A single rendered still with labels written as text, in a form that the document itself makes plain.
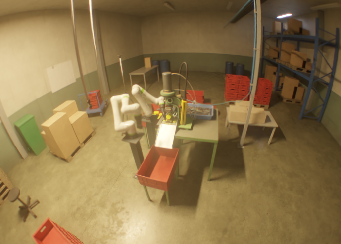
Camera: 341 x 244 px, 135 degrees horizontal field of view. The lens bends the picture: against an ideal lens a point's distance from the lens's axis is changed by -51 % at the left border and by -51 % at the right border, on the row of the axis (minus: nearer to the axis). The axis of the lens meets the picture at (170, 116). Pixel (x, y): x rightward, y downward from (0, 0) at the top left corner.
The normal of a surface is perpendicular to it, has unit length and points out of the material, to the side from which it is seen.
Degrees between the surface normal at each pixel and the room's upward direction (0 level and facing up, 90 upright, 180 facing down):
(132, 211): 0
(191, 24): 90
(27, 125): 94
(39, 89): 90
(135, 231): 0
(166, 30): 90
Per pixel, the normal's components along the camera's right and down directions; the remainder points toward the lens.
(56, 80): 0.96, 0.09
